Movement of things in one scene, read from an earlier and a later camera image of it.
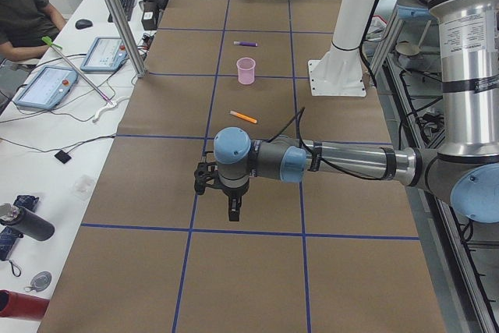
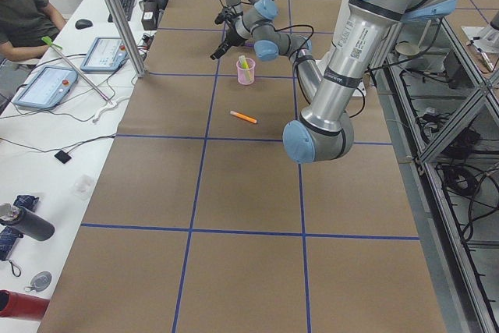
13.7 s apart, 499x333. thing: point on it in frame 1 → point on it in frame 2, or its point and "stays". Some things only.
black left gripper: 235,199 → 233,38
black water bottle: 26,222 stays
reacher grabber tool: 110,102 stays
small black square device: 62,157 stays
